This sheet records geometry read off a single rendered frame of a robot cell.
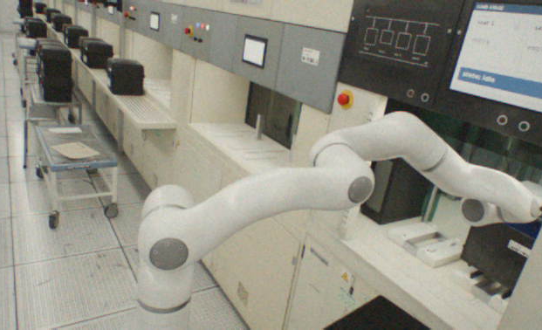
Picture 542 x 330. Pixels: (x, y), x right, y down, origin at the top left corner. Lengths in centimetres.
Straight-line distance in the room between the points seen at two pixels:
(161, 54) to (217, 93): 150
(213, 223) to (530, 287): 69
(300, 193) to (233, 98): 198
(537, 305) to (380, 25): 84
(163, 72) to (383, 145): 342
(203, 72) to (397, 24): 160
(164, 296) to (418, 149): 63
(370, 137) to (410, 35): 44
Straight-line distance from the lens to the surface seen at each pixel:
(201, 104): 265
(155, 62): 408
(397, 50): 125
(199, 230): 78
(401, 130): 88
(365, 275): 140
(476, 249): 139
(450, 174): 98
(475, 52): 111
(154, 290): 90
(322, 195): 80
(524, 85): 105
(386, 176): 158
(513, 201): 105
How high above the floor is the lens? 156
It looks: 20 degrees down
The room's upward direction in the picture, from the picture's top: 9 degrees clockwise
